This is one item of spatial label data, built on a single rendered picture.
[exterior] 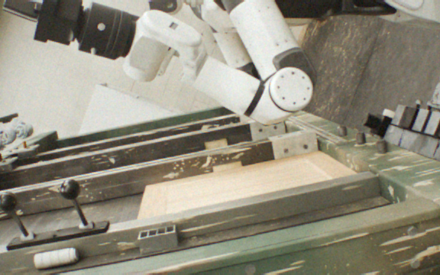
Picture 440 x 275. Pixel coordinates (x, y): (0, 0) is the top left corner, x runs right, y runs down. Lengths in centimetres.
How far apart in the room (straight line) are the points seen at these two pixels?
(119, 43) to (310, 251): 45
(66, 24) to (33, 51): 583
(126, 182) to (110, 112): 373
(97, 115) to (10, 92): 196
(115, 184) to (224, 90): 59
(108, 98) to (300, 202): 422
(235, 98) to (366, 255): 35
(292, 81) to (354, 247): 31
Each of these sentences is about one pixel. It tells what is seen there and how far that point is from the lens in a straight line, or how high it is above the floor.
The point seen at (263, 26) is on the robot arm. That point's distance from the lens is 91.
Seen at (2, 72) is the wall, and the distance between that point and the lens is 680.
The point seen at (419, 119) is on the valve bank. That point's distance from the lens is 123.
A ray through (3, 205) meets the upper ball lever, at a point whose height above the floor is 154.
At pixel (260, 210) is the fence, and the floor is 109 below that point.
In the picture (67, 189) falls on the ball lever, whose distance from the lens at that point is 90.
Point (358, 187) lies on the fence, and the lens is 98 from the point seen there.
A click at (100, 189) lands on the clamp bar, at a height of 141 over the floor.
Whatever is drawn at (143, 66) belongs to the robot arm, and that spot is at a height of 139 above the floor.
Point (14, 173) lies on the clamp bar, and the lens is 189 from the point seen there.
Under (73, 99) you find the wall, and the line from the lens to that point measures 656.
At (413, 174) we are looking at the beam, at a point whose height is 87.
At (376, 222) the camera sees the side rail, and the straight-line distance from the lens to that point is 73.
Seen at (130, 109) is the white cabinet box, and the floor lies 164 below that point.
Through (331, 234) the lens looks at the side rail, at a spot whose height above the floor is 105.
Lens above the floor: 133
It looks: 7 degrees down
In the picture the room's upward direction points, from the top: 69 degrees counter-clockwise
